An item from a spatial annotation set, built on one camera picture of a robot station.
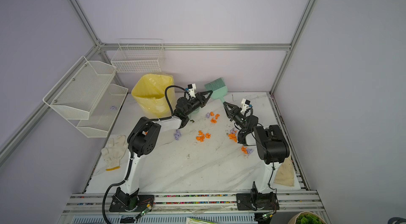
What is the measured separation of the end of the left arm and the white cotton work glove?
0.42 metres

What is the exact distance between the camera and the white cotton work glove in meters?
0.88

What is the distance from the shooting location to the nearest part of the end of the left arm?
0.78 metres
